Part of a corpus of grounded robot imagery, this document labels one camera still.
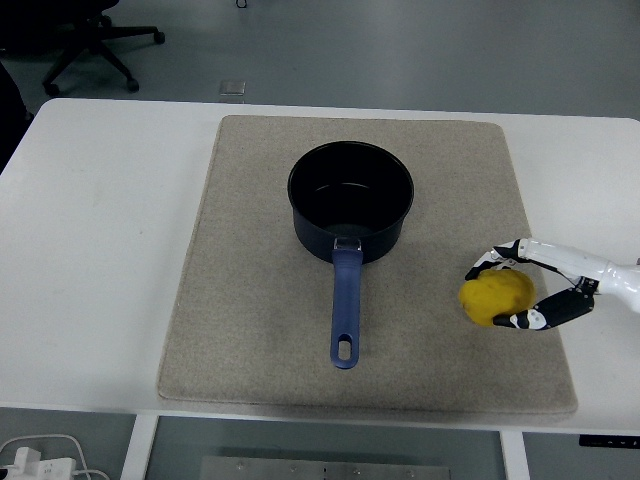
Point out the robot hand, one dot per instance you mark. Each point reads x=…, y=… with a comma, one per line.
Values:
x=565, y=256

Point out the yellow potato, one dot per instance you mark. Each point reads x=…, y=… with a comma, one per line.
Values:
x=495, y=295

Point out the black table control panel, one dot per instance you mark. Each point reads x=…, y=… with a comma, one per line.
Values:
x=610, y=441

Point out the white table leg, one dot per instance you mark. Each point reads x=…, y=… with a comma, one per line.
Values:
x=515, y=457
x=137, y=450

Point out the beige table mat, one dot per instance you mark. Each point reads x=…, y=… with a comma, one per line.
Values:
x=250, y=300

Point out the grey metal plate with screws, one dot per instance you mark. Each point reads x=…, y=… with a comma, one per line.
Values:
x=325, y=470

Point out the silver floor socket plate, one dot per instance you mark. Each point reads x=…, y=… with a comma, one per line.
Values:
x=233, y=88

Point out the black office chair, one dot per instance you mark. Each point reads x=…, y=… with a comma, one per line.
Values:
x=125, y=33

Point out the white power strip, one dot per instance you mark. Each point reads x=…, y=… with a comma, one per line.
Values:
x=52, y=470

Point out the person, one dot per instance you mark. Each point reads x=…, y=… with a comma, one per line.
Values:
x=10, y=110

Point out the white plug adapter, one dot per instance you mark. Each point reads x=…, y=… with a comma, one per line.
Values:
x=26, y=457

